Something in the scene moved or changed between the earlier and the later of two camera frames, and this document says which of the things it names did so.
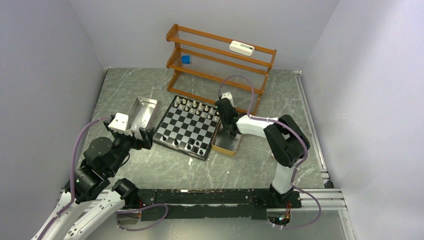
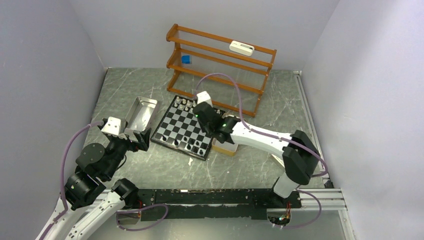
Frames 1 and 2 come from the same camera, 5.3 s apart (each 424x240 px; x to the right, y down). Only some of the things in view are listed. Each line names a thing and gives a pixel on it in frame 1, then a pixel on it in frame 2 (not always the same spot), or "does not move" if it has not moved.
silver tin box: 142,114 does not move
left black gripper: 145,142 does not move
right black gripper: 222,120 to 202,127
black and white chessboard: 189,126 does not move
